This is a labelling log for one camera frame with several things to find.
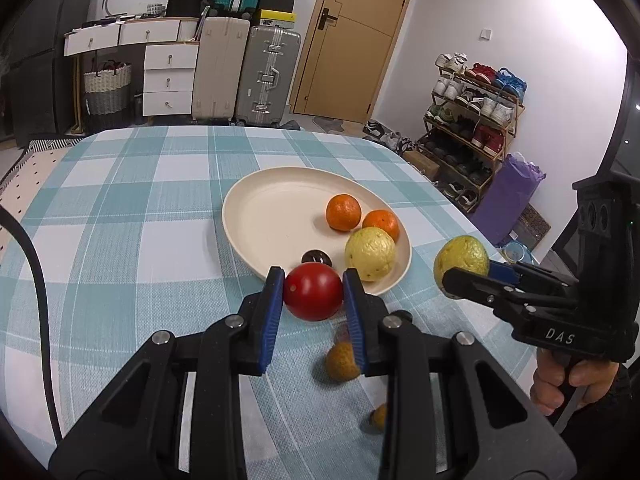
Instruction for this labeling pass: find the black bag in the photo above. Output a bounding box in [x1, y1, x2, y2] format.
[166, 0, 203, 17]

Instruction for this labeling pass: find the cream round plate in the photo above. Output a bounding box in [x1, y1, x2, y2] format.
[221, 166, 412, 297]

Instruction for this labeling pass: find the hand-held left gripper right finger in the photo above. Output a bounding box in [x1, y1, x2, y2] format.
[342, 268, 578, 480]

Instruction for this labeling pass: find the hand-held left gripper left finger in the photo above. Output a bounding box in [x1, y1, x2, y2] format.
[47, 266, 286, 480]

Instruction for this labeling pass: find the white drawer cabinet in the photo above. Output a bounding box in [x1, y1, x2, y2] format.
[142, 44, 197, 117]

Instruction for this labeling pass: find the yellow lemon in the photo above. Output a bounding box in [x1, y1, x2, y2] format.
[344, 227, 396, 282]

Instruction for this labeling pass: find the orange tangerine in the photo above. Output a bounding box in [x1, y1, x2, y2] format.
[362, 209, 401, 242]
[326, 194, 362, 232]

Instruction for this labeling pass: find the black cable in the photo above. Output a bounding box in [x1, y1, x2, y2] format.
[0, 205, 63, 441]

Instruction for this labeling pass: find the woven laundry basket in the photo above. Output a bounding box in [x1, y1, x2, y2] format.
[82, 59, 133, 131]

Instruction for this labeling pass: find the wooden shoe rack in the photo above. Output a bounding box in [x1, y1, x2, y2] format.
[417, 67, 526, 211]

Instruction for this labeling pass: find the yellow black shoe box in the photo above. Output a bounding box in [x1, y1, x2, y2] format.
[257, 8, 296, 28]

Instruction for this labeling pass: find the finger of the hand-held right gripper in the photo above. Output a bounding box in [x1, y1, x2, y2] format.
[442, 266, 578, 318]
[487, 260, 576, 290]

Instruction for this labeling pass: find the dark grey fridge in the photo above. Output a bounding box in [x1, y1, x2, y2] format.
[0, 0, 106, 148]

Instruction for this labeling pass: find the white desk with drawers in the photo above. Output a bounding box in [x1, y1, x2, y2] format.
[64, 16, 201, 135]

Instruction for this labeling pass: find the purple bag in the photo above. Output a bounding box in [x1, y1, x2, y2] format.
[470, 154, 547, 248]

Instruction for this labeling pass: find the beige suitcase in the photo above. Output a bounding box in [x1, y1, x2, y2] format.
[191, 16, 251, 123]

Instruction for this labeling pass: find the silver suitcase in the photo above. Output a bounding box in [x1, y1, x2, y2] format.
[235, 25, 302, 127]

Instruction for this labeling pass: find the yellow guava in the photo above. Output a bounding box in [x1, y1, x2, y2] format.
[433, 235, 490, 300]

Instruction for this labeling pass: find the wooden door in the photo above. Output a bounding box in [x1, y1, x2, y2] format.
[291, 0, 421, 123]

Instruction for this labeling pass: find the person's right forearm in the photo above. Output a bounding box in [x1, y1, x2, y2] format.
[560, 367, 640, 480]

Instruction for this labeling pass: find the red tomato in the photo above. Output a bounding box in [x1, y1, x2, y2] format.
[283, 263, 345, 322]

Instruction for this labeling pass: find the shoe rack with shoes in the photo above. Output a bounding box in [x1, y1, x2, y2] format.
[425, 51, 528, 206]

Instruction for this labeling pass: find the beige dotted rug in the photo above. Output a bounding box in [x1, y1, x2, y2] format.
[0, 137, 88, 256]

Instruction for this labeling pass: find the brown cardboard box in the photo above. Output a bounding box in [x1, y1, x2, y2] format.
[402, 150, 441, 178]

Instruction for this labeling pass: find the brown mat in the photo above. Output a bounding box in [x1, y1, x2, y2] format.
[515, 205, 551, 246]

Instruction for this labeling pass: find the group of shoes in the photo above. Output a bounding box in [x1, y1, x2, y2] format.
[362, 120, 418, 153]

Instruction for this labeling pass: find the person's right hand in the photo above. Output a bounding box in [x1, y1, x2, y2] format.
[530, 347, 621, 416]

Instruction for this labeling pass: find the grey doormat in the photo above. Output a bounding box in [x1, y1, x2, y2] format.
[312, 116, 346, 135]

